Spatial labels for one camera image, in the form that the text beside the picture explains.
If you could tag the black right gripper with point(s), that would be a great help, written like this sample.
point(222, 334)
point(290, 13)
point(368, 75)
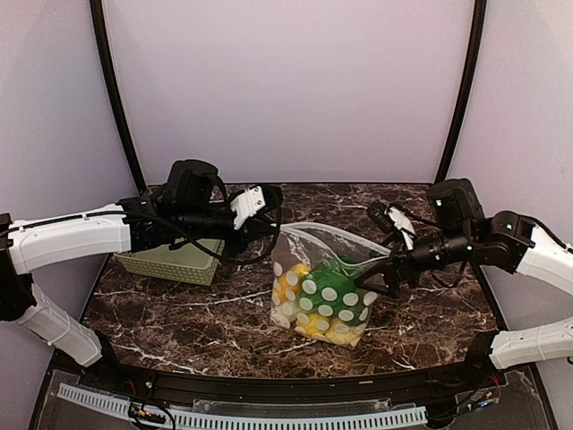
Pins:
point(397, 255)

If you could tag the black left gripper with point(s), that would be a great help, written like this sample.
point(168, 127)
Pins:
point(252, 229)

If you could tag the clear zip top bag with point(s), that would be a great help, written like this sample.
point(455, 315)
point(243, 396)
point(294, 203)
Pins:
point(312, 243)

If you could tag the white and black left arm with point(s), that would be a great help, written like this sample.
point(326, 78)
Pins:
point(131, 225)

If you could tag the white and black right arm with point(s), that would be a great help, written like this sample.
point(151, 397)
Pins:
point(517, 244)

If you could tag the green fake vegetable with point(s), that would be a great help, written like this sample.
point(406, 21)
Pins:
point(327, 290)

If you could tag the yellow fake lemon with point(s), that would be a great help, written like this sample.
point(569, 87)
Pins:
point(286, 286)

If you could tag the pale yellow fake food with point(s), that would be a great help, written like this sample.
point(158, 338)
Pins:
point(331, 330)

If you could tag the light green perforated basket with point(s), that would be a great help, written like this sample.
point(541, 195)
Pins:
point(187, 264)

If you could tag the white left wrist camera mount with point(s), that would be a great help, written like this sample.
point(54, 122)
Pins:
point(247, 204)

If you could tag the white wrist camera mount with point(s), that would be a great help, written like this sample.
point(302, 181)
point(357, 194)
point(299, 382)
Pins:
point(404, 226)
point(247, 204)

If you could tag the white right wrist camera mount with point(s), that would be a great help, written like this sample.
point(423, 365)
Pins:
point(404, 226)

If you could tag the grey slotted cable duct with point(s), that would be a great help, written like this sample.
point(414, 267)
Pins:
point(210, 414)

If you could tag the black front rail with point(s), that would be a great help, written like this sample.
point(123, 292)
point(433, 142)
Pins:
point(444, 389)

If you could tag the black left frame post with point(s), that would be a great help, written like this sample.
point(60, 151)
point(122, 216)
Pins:
point(99, 26)

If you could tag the black frame post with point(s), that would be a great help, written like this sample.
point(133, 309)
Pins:
point(464, 89)
point(99, 26)

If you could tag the black right frame post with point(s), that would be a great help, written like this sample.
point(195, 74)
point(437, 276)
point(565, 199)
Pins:
point(464, 89)

